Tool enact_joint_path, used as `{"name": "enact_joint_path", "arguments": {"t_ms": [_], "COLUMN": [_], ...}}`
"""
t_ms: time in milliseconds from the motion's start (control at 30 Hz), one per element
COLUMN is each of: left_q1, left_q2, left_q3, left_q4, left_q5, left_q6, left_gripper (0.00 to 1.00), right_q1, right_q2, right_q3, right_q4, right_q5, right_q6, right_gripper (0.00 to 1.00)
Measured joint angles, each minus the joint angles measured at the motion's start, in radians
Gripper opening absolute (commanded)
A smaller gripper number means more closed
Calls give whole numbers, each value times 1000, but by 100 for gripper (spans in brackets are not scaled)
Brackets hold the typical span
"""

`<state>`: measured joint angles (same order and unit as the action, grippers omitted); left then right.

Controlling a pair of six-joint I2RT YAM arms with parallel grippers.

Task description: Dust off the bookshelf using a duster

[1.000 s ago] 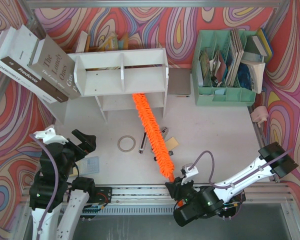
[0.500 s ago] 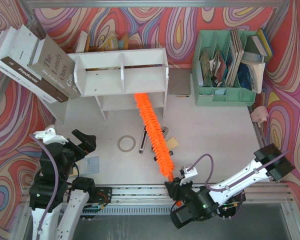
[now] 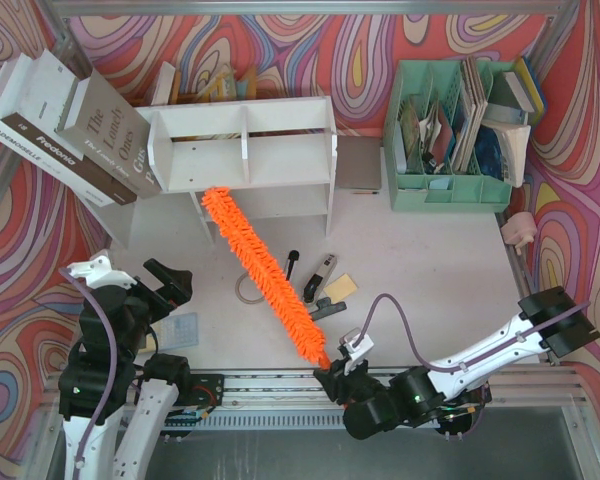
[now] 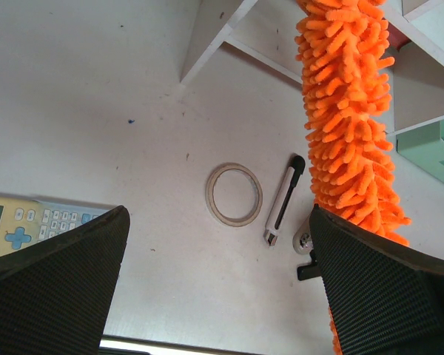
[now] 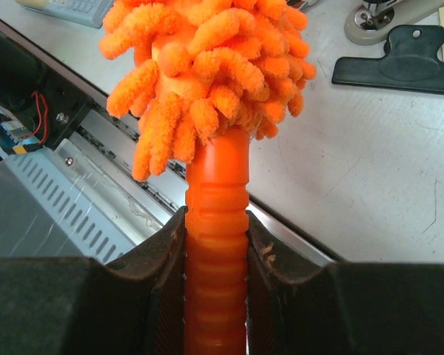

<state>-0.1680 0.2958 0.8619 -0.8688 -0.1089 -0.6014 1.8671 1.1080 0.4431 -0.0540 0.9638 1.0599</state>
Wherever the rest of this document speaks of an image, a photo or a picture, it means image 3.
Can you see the white black utility knife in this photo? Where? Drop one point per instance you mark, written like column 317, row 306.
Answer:
column 292, row 258

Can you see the brown Lonely Ones book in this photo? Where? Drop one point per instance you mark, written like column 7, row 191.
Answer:
column 108, row 130

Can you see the white wooden bookshelf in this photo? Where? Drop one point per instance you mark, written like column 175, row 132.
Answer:
column 278, row 158

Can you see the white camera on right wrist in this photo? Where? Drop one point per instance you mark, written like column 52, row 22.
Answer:
column 354, row 346

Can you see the pink pig figurine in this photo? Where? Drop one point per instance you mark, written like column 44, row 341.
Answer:
column 519, row 230

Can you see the yellow blue calculator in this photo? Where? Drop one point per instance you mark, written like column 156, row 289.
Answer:
column 177, row 331

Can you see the aluminium rail with mounts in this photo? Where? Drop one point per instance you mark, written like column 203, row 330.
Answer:
column 525, row 385

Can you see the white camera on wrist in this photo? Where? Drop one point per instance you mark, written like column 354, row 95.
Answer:
column 99, row 271
column 354, row 346

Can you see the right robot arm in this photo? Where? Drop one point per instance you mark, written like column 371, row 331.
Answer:
column 452, row 391

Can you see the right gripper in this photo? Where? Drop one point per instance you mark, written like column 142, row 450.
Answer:
column 337, row 378

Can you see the white camera on left wrist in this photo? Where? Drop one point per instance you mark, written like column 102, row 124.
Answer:
column 99, row 271

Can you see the black vacuum nozzle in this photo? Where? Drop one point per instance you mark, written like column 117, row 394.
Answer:
column 325, row 308

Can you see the masking tape roll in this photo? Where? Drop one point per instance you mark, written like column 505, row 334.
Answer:
column 247, row 291

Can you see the yellow sticky note pad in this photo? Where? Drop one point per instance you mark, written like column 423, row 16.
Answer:
column 340, row 289

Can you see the white brown Fredonia book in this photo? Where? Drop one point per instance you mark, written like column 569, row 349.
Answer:
column 35, row 96

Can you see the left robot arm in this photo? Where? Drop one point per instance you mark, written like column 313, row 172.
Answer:
column 112, row 410

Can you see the orange microfiber duster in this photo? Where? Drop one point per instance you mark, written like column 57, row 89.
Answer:
column 264, row 271

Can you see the green desk organizer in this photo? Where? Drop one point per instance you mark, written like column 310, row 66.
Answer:
column 430, row 135

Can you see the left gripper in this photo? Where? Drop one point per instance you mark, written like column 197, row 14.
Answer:
column 155, row 295

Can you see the grey blue yellow books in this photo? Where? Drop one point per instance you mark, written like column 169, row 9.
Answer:
column 518, row 88

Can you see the books behind shelf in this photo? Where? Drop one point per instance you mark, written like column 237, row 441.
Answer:
column 223, row 86

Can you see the open white paperback book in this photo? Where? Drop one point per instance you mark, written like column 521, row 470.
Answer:
column 512, row 140

